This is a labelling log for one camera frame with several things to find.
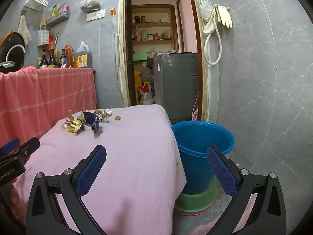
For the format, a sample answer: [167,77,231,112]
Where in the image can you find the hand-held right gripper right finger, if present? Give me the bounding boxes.
[207,146,287,235]

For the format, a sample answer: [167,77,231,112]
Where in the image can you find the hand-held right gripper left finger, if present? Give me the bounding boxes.
[26,145,108,235]

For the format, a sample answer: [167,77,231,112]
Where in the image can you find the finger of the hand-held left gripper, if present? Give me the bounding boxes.
[0,138,20,154]
[0,136,40,163]

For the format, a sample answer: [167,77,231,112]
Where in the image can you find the blue plastic bucket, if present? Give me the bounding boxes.
[171,121,235,195]

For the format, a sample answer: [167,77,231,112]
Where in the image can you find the yellow wrapper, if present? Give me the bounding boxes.
[62,110,86,136]

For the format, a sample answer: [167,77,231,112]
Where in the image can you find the blue wrapper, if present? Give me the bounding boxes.
[83,111,103,134]

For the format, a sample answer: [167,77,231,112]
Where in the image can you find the white green wrapper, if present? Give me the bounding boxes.
[101,109,113,123]

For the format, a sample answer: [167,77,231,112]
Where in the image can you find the green plastic basin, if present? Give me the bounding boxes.
[174,176,218,212]

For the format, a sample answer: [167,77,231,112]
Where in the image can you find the pink blanket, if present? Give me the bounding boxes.
[10,104,187,235]

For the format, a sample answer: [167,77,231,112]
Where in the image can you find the red plaid cloth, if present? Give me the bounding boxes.
[0,66,97,150]

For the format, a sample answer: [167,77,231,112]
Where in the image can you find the dark glass bottle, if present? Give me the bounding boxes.
[40,49,49,69]
[48,49,57,68]

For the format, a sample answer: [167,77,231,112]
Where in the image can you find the white sack red print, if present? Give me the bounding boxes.
[139,82,154,105]

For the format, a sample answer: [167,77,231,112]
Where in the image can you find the grey washing machine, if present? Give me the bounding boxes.
[153,52,198,125]

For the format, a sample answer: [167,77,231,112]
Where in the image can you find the orange snack bag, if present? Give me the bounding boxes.
[65,44,75,68]

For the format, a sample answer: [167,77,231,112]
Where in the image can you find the black wok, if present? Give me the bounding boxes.
[0,31,26,72]

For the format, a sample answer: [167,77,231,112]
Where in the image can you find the large oil jug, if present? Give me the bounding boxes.
[75,41,94,68]

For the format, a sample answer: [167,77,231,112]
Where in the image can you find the red mesh bag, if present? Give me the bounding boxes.
[47,34,57,52]

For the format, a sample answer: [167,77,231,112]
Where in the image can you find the white utensil holder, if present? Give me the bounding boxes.
[37,29,50,47]

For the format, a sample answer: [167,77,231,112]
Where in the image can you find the beige hanging towel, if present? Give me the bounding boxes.
[17,15,32,46]

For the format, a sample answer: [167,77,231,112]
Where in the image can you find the dark brown door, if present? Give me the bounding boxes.
[126,0,136,107]

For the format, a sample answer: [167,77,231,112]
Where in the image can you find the wooden shelf unit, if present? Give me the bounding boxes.
[131,4,178,54]

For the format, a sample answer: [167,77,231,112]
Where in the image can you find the cream rubber glove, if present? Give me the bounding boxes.
[217,5,233,28]
[203,4,219,33]

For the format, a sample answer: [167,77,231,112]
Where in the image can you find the hanging clear plastic bag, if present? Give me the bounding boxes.
[79,0,101,12]

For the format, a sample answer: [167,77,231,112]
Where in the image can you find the white plastic bag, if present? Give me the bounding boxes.
[200,0,211,21]

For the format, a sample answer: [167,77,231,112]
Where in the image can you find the wooden door frame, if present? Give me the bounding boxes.
[119,0,211,122]

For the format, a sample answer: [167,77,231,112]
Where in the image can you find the white hose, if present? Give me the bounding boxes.
[204,6,222,66]

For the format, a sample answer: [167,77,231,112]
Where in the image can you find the white cable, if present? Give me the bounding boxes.
[113,13,123,96]

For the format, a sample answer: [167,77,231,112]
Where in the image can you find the grey wall shelf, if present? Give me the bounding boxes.
[45,11,71,27]

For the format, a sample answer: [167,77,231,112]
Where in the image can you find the white wall basket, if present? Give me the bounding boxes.
[24,0,49,12]

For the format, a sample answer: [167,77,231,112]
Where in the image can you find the white wall socket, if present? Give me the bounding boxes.
[86,9,105,22]

